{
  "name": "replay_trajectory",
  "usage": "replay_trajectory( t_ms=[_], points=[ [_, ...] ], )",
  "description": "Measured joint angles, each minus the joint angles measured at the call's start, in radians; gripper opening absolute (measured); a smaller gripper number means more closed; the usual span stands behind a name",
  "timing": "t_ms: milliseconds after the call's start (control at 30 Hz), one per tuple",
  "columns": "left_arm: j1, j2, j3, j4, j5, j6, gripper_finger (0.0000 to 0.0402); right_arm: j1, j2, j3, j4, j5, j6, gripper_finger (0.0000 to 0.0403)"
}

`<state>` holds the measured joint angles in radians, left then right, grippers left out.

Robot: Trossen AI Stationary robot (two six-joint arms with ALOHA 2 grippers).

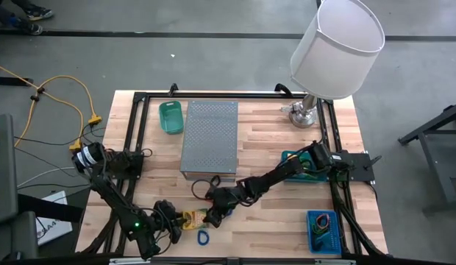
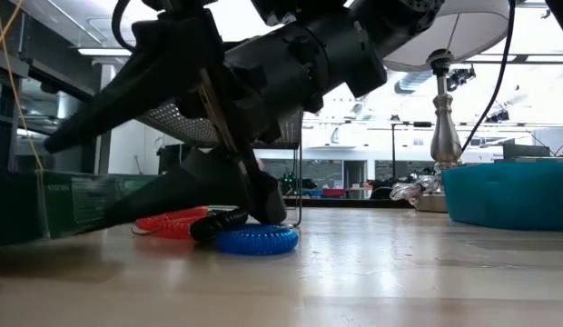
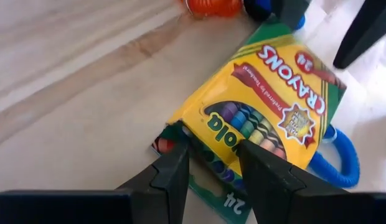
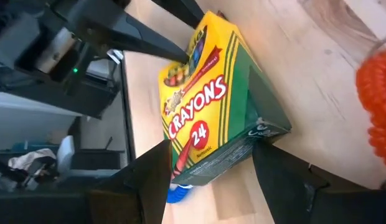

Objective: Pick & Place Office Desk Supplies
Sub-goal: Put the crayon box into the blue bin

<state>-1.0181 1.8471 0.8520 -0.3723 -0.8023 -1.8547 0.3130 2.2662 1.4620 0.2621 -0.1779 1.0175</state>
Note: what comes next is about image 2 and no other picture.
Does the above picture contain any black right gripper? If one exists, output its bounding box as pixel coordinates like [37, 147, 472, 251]
[181, 13, 387, 155]

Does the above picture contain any black spiral coil keychain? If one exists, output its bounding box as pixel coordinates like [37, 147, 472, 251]
[189, 208, 250, 243]

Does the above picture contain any green crayon box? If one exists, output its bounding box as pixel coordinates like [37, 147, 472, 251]
[0, 170, 161, 247]

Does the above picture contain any grey perforated metal shelf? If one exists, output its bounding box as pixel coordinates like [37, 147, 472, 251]
[135, 100, 306, 228]

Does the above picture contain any white lamp shade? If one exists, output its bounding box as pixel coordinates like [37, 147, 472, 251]
[381, 0, 512, 74]

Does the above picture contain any teal plastic bin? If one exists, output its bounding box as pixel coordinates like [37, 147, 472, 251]
[440, 160, 563, 233]

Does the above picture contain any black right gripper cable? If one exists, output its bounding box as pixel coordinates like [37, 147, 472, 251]
[110, 0, 146, 53]

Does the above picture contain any blue spiral coil keychain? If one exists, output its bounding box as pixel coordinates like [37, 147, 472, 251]
[214, 223, 301, 257]

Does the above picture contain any thin yellow cord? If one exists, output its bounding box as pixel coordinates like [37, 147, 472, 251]
[0, 0, 45, 173]

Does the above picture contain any clear plastic-wrapped lamp cord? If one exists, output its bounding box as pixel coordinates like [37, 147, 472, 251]
[389, 173, 442, 206]

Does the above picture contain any thin black cable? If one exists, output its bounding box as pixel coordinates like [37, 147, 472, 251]
[459, 0, 518, 154]

